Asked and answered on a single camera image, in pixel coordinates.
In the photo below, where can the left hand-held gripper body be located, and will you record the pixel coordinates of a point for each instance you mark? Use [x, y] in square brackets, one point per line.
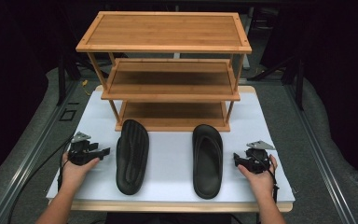
[80, 155]

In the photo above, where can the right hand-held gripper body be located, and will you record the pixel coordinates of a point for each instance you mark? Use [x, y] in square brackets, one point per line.
[257, 160]

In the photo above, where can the black metal stand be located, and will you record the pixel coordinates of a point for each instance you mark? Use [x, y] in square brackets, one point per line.
[299, 84]
[61, 81]

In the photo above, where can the white table mat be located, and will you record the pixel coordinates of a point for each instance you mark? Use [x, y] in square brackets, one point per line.
[171, 161]

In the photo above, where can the wooden three-tier shoe rack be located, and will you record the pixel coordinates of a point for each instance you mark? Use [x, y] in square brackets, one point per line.
[167, 31]

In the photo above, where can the white post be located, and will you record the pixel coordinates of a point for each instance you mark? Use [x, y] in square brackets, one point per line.
[248, 37]

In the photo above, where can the person's dark clothing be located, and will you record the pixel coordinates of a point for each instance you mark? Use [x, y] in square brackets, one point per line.
[167, 218]

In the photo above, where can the black slipper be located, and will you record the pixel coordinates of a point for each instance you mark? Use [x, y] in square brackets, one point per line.
[132, 158]
[207, 163]

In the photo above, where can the person's left hand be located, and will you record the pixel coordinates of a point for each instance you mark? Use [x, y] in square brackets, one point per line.
[74, 175]

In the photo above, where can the person's right hand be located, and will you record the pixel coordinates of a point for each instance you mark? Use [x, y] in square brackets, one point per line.
[262, 183]

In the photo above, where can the yellow tag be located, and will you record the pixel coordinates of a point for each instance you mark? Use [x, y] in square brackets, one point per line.
[85, 83]

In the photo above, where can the metal floor rail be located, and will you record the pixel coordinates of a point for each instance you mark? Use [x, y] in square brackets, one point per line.
[24, 161]
[320, 155]

